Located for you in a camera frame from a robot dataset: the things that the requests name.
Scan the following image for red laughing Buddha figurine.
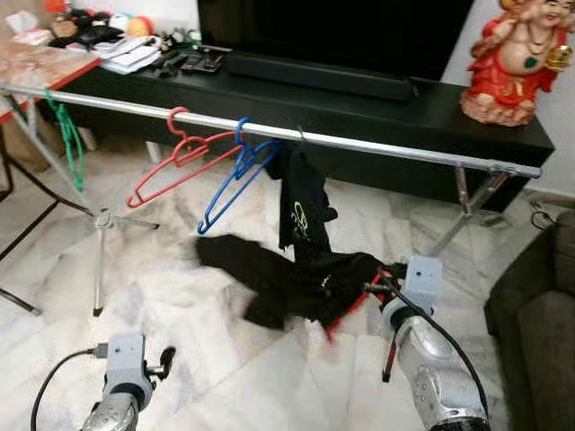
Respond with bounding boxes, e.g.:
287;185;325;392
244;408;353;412
460;0;574;128

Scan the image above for black soundbar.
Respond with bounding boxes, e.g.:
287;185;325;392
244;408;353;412
223;51;419;101

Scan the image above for blue plastic hanger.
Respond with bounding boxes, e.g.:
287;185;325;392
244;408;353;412
196;117;281;236

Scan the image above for black t-shirt yellow logo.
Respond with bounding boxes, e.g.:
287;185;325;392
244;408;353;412
270;139;341;261

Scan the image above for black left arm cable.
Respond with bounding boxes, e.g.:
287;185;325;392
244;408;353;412
30;344;111;431

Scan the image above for black TV cabinet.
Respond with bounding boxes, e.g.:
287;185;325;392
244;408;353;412
58;63;556;214

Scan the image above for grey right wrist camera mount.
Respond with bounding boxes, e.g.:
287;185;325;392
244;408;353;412
404;256;444;306

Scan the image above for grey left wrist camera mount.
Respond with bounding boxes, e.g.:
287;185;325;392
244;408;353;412
105;332;147;396

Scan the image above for red plastic hanger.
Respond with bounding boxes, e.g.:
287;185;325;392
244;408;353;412
126;106;243;209

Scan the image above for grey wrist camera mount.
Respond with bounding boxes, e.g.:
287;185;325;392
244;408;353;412
105;332;147;396
404;256;444;306

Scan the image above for dark grey fabric sofa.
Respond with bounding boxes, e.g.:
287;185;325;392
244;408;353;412
485;211;575;431

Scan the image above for silver metal clothes rack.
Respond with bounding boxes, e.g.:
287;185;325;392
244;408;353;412
0;83;543;317

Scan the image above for black television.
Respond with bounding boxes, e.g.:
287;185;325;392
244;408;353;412
198;0;475;82

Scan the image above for stack of white papers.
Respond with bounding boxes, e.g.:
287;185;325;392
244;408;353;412
93;34;163;75

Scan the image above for pink tissue pack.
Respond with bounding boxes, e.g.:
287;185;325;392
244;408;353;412
4;11;57;48

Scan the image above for green plastic hanger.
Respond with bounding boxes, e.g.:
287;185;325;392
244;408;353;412
43;90;86;192

